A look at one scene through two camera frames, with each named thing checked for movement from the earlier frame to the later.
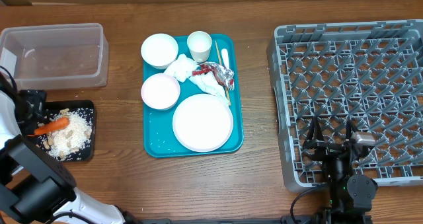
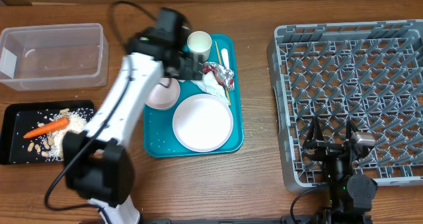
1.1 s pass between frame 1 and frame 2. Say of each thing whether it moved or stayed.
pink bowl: stayed
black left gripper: moved
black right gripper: stayed
